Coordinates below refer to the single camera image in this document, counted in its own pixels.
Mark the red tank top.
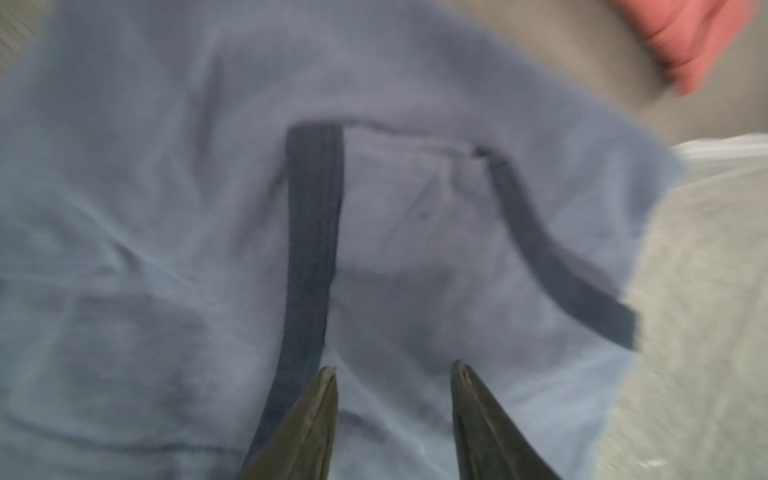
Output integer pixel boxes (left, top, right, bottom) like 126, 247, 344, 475
613, 0, 757, 95

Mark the blue tank top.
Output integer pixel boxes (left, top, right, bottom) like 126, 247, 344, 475
1, 1, 681, 479

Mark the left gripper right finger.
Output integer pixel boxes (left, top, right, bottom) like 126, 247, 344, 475
451, 361, 560, 480

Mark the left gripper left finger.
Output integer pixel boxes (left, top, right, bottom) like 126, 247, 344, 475
239, 367, 338, 480

